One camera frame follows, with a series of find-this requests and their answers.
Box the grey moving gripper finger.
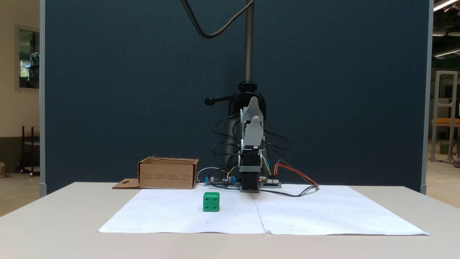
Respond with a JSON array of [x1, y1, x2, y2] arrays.
[[244, 116, 265, 147]]

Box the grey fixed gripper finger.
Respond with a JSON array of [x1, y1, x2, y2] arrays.
[[241, 96, 265, 125]]

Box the green dice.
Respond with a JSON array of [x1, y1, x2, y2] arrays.
[[203, 192, 220, 212]]

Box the circuit board with blue parts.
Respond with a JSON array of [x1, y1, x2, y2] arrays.
[[204, 176, 240, 187]]

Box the circuit board with white connectors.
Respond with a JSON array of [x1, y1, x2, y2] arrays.
[[259, 176, 282, 188]]

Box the brown cardboard box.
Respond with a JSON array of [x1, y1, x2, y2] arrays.
[[112, 156, 199, 190]]

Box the white paper sheet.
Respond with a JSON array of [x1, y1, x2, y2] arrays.
[[252, 184, 430, 236], [98, 188, 267, 235]]

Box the dark blue partition panel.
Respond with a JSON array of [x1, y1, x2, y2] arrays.
[[40, 0, 434, 196]]

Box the orange bench top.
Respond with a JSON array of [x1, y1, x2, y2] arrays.
[[431, 118, 460, 127]]

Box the black shelf rack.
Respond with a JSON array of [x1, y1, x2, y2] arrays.
[[19, 125, 41, 177]]

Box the thin black motor wire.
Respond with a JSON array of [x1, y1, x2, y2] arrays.
[[212, 114, 242, 156]]

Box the yellow blue green wires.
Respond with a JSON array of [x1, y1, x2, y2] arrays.
[[261, 154, 273, 177]]

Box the thin white cable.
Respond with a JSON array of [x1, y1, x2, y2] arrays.
[[197, 165, 225, 184]]

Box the orange and red wires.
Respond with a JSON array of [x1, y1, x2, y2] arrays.
[[274, 160, 319, 187]]

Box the black camera tripod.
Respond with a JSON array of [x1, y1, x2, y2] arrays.
[[204, 0, 268, 169]]

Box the black cable on table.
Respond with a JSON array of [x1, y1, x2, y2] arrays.
[[260, 185, 320, 197]]

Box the thick black hanging cable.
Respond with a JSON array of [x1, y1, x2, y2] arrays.
[[180, 0, 255, 39]]

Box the aluminium profile frame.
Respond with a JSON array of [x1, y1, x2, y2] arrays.
[[430, 71, 459, 164]]

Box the wall window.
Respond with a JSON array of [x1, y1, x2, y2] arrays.
[[15, 24, 40, 92]]

